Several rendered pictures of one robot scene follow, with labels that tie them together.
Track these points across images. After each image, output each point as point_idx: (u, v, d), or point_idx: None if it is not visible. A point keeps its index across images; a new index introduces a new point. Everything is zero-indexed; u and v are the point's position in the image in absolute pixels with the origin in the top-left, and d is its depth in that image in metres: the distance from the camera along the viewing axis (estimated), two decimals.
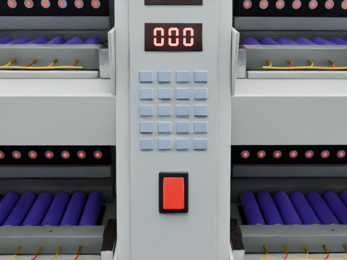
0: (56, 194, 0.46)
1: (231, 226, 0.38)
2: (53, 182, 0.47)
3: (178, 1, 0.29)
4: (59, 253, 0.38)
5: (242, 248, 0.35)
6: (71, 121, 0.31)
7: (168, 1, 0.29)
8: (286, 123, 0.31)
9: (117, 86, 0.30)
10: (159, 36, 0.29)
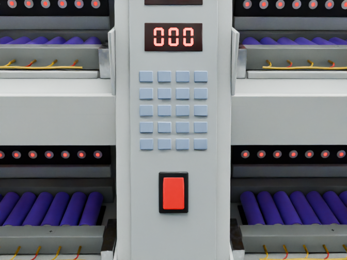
0: (56, 194, 0.46)
1: (231, 226, 0.38)
2: (53, 182, 0.47)
3: (178, 1, 0.29)
4: (59, 253, 0.38)
5: (242, 248, 0.35)
6: (71, 121, 0.31)
7: (168, 1, 0.29)
8: (286, 123, 0.31)
9: (117, 86, 0.30)
10: (159, 36, 0.29)
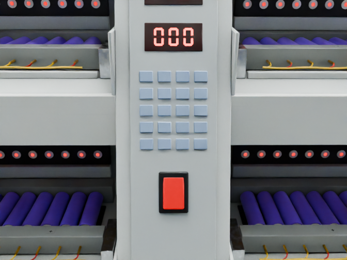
0: (56, 194, 0.46)
1: (231, 226, 0.38)
2: (53, 182, 0.47)
3: (178, 1, 0.29)
4: (59, 253, 0.38)
5: (242, 248, 0.35)
6: (71, 121, 0.31)
7: (168, 1, 0.29)
8: (286, 123, 0.31)
9: (117, 86, 0.30)
10: (159, 36, 0.29)
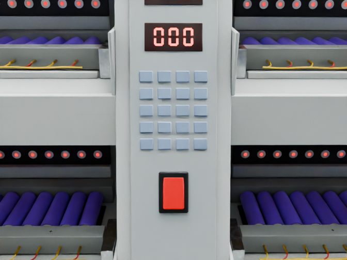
0: (56, 194, 0.46)
1: (231, 226, 0.38)
2: (53, 182, 0.47)
3: (178, 1, 0.29)
4: (59, 253, 0.38)
5: (242, 248, 0.35)
6: (71, 121, 0.31)
7: (168, 1, 0.29)
8: (286, 123, 0.31)
9: (117, 86, 0.30)
10: (159, 36, 0.29)
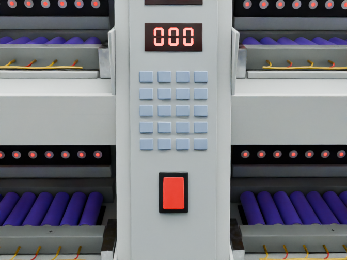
0: (56, 194, 0.46)
1: (231, 226, 0.38)
2: (53, 182, 0.47)
3: (178, 1, 0.29)
4: (59, 253, 0.38)
5: (242, 248, 0.35)
6: (71, 121, 0.31)
7: (168, 1, 0.29)
8: (286, 123, 0.31)
9: (117, 86, 0.30)
10: (159, 36, 0.29)
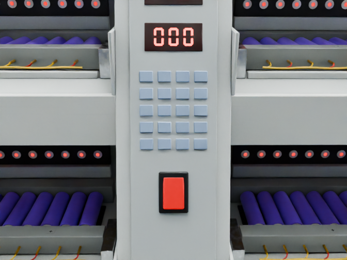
0: (56, 194, 0.46)
1: (231, 226, 0.38)
2: (53, 182, 0.47)
3: (178, 1, 0.29)
4: (59, 253, 0.38)
5: (242, 248, 0.35)
6: (71, 121, 0.31)
7: (168, 1, 0.29)
8: (286, 123, 0.31)
9: (117, 86, 0.30)
10: (159, 36, 0.29)
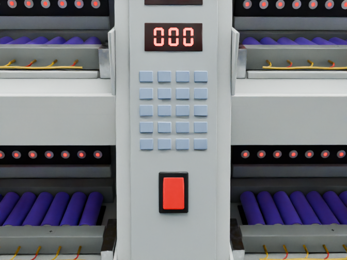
0: (56, 194, 0.46)
1: (231, 226, 0.38)
2: (53, 182, 0.47)
3: (178, 1, 0.29)
4: (59, 253, 0.38)
5: (242, 248, 0.35)
6: (71, 121, 0.31)
7: (168, 1, 0.29)
8: (286, 123, 0.31)
9: (117, 86, 0.30)
10: (159, 36, 0.29)
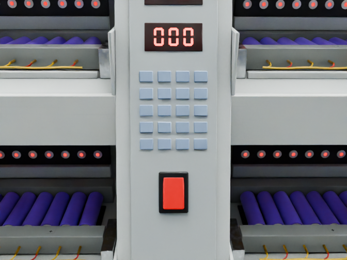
0: (56, 194, 0.46)
1: (231, 226, 0.38)
2: (53, 182, 0.47)
3: (178, 1, 0.29)
4: (59, 253, 0.38)
5: (242, 248, 0.35)
6: (71, 121, 0.31)
7: (168, 1, 0.29)
8: (286, 123, 0.31)
9: (117, 86, 0.30)
10: (159, 36, 0.29)
